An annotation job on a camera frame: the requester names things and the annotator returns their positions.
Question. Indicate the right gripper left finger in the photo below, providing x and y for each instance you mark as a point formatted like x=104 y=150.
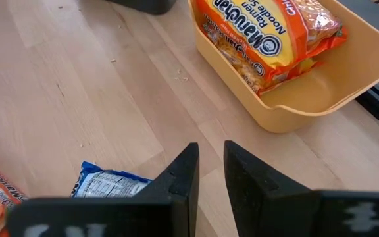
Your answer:
x=110 y=217

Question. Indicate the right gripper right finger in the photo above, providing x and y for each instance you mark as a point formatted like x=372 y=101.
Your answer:
x=291 y=214

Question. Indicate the blue Maruchan noodle packet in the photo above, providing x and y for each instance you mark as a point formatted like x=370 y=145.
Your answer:
x=107 y=184

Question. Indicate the yellow plastic bin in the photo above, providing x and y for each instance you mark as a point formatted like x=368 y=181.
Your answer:
x=341 y=92

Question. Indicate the grey plastic bin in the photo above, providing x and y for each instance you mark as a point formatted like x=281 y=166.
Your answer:
x=143 y=6

